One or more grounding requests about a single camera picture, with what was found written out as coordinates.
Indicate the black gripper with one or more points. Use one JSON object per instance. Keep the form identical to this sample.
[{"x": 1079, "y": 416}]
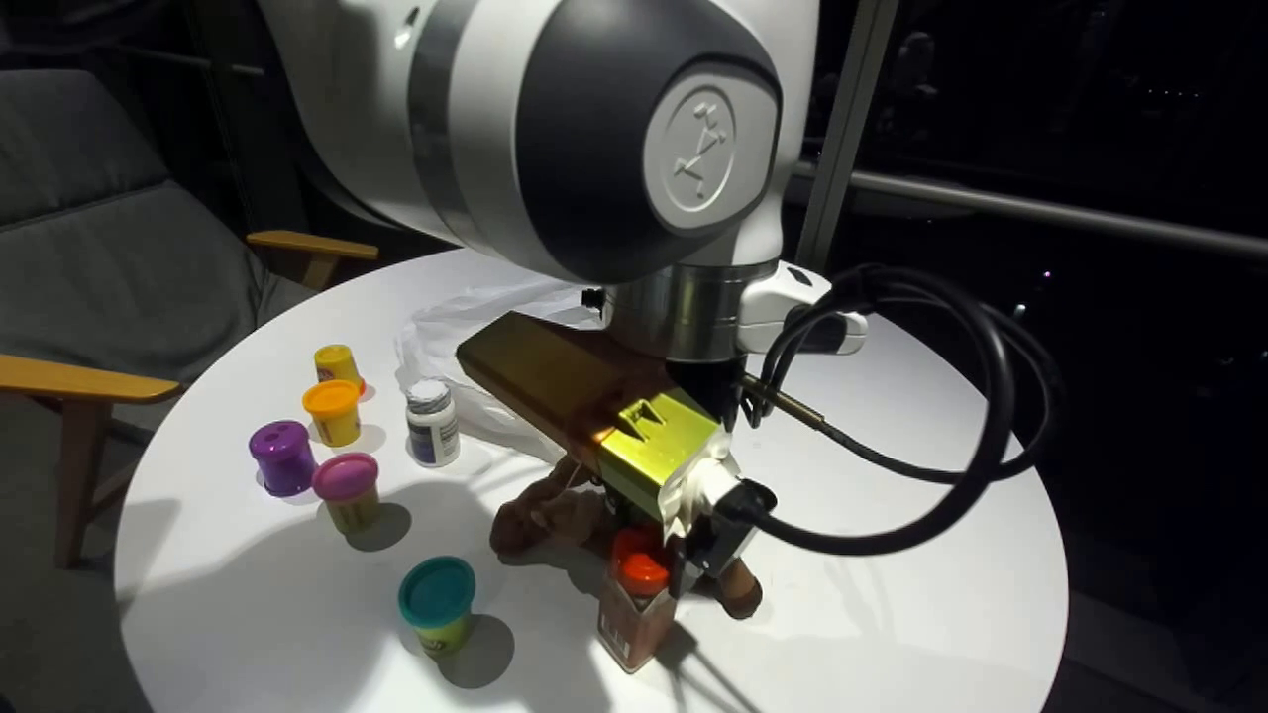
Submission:
[{"x": 734, "y": 521}]

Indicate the spice jar with red lid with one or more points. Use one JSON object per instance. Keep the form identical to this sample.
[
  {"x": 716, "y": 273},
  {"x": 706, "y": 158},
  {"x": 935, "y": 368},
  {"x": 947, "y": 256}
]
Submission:
[{"x": 634, "y": 600}]

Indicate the white lid small jar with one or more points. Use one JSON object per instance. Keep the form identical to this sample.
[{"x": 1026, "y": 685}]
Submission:
[{"x": 429, "y": 421}]

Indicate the orange lid dough can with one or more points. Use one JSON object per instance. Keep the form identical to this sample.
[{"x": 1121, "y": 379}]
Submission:
[{"x": 334, "y": 414}]

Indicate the small yellow dough can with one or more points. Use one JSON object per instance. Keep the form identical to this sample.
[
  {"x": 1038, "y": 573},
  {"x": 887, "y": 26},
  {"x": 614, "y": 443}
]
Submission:
[{"x": 337, "y": 363}]

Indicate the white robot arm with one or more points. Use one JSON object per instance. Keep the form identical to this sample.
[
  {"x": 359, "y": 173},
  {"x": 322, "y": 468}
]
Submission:
[{"x": 529, "y": 118}]

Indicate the brown plush animal toy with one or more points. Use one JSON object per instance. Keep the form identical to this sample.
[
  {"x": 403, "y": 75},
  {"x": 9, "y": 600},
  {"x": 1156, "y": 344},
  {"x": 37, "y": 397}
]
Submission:
[{"x": 540, "y": 516}]

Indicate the teal lid dough can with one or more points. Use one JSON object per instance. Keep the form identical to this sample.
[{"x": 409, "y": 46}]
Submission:
[{"x": 436, "y": 603}]

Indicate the pink lid dough can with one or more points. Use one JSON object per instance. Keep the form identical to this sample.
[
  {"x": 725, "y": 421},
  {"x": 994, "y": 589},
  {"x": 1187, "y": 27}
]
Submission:
[{"x": 349, "y": 492}]

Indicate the purple dough can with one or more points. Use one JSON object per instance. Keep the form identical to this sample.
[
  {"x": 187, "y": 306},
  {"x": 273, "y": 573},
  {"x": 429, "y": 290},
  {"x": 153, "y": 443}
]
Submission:
[{"x": 284, "y": 457}]

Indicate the grey metal window railing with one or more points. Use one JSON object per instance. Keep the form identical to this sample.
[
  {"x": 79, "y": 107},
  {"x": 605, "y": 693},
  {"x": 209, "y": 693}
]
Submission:
[{"x": 1083, "y": 218}]

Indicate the grey armchair with wooden armrests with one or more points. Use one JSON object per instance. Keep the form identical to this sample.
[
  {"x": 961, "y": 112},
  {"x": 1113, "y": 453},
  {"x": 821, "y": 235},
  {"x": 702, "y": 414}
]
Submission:
[{"x": 103, "y": 262}]

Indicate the grey window post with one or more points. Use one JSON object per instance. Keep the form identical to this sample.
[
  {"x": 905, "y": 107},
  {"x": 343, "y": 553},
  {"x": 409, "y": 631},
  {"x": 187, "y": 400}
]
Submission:
[{"x": 852, "y": 132}]

